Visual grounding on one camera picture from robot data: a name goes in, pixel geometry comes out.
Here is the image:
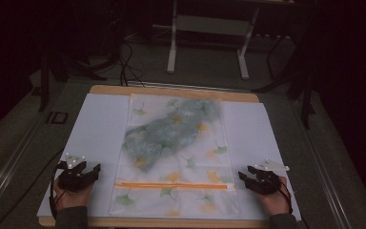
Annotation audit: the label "person's right hand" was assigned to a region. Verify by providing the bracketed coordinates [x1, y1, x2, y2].
[255, 177, 293, 218]

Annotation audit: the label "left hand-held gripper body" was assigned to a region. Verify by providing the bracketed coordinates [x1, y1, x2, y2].
[57, 153, 88, 193]

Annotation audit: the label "black tripod stand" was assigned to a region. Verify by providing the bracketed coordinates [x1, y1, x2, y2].
[37, 47, 109, 113]

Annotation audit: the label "black metal stand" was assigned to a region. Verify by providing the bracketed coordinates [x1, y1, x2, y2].
[253, 31, 319, 131]

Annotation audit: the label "black floor cables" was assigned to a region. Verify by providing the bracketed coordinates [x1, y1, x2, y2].
[116, 40, 147, 89]

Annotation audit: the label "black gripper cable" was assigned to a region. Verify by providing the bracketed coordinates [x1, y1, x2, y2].
[48, 167, 61, 221]
[279, 180, 295, 215]

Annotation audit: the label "person's left hand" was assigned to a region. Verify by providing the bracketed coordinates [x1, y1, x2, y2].
[53, 177, 95, 212]

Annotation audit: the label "white metal stand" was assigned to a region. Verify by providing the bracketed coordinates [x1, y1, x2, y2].
[166, 0, 262, 81]

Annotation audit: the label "white leaf-print mesh laundry bag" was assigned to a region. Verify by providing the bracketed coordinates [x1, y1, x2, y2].
[109, 93, 241, 218]

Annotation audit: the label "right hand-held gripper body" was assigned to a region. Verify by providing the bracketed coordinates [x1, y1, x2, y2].
[254, 157, 291, 196]

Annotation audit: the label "white table mat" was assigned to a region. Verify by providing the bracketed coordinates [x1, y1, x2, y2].
[36, 93, 302, 221]

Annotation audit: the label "blue-green cloth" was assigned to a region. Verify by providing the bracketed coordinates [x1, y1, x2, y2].
[122, 98, 222, 173]

